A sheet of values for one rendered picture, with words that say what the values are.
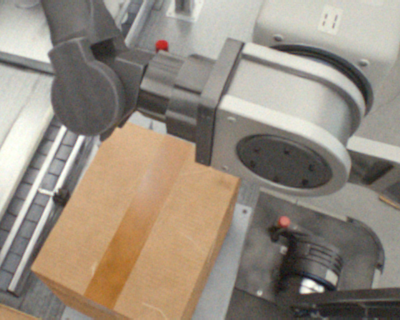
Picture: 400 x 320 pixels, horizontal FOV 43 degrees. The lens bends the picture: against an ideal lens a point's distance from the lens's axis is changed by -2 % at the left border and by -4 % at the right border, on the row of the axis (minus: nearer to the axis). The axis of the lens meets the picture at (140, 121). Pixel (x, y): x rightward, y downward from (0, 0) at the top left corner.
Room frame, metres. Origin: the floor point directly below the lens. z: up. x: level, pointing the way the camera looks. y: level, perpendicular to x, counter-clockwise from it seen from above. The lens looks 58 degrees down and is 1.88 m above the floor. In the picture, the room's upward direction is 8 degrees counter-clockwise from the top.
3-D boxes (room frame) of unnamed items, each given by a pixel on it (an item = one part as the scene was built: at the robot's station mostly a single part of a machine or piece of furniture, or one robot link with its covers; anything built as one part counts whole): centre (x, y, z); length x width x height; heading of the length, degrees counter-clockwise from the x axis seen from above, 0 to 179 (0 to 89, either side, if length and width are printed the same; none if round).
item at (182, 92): (0.29, -0.05, 1.45); 0.09 x 0.08 x 0.12; 149
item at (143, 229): (0.30, 0.02, 0.99); 0.30 x 0.24 x 0.27; 148
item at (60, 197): (0.43, 0.20, 0.91); 0.07 x 0.03 x 0.16; 64
